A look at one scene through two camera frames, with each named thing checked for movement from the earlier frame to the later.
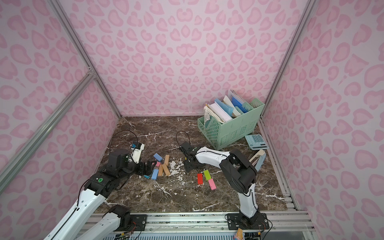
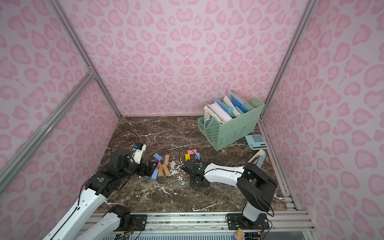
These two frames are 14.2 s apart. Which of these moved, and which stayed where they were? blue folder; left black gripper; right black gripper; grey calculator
Moved: right black gripper
Stayed: left black gripper; blue folder; grey calculator
